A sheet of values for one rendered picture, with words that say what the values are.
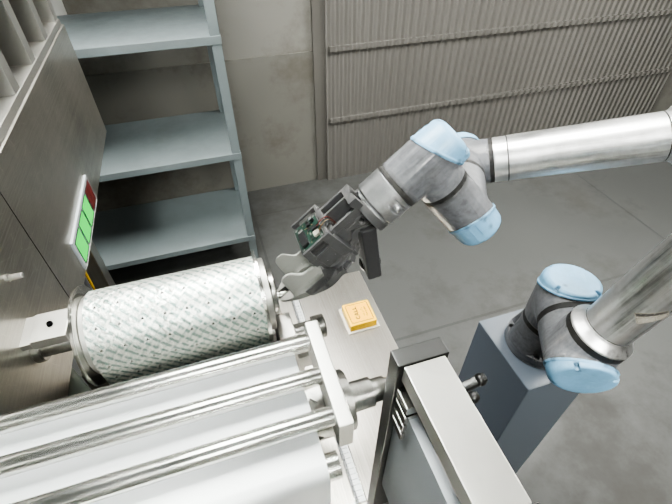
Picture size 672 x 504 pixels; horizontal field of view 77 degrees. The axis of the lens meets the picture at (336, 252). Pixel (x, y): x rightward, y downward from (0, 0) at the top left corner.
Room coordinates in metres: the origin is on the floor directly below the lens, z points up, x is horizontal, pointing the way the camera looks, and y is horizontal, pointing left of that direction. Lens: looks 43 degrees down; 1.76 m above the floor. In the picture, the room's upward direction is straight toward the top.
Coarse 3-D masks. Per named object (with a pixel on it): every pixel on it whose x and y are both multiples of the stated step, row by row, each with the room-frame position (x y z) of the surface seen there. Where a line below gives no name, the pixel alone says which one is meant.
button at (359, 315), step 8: (352, 304) 0.69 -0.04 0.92; (360, 304) 0.69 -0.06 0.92; (368, 304) 0.69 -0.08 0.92; (344, 312) 0.67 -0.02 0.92; (352, 312) 0.67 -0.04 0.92; (360, 312) 0.67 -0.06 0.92; (368, 312) 0.67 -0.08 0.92; (352, 320) 0.64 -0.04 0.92; (360, 320) 0.64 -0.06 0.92; (368, 320) 0.64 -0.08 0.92; (376, 320) 0.65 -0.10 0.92; (352, 328) 0.63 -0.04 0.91; (360, 328) 0.63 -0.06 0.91
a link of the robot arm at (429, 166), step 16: (432, 128) 0.53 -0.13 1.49; (448, 128) 0.52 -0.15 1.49; (416, 144) 0.52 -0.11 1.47; (432, 144) 0.51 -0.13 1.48; (448, 144) 0.51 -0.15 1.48; (464, 144) 0.51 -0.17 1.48; (400, 160) 0.51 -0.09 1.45; (416, 160) 0.50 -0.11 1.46; (432, 160) 0.50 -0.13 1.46; (448, 160) 0.50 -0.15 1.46; (464, 160) 0.51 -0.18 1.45; (384, 176) 0.50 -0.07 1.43; (400, 176) 0.50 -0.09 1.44; (416, 176) 0.49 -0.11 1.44; (432, 176) 0.49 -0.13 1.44; (448, 176) 0.50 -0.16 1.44; (400, 192) 0.48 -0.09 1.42; (416, 192) 0.49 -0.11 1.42; (432, 192) 0.49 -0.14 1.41; (448, 192) 0.49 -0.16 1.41
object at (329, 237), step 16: (352, 192) 0.51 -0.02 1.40; (320, 208) 0.50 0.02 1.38; (336, 208) 0.49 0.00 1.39; (352, 208) 0.49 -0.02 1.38; (368, 208) 0.48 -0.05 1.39; (304, 224) 0.49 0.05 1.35; (320, 224) 0.48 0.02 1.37; (336, 224) 0.47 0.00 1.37; (352, 224) 0.48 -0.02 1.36; (368, 224) 0.49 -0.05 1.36; (384, 224) 0.48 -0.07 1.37; (304, 240) 0.46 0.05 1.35; (320, 240) 0.45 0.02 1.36; (336, 240) 0.45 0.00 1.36; (352, 240) 0.48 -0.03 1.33; (304, 256) 0.44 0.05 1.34; (320, 256) 0.45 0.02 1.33; (336, 256) 0.46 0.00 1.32; (352, 256) 0.46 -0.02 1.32
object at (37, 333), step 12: (48, 312) 0.38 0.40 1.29; (60, 312) 0.38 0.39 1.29; (36, 324) 0.36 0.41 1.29; (48, 324) 0.35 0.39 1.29; (60, 324) 0.36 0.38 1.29; (24, 336) 0.34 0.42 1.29; (36, 336) 0.34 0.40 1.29; (48, 336) 0.34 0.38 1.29; (60, 336) 0.34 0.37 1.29; (24, 348) 0.32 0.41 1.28; (36, 348) 0.33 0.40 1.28
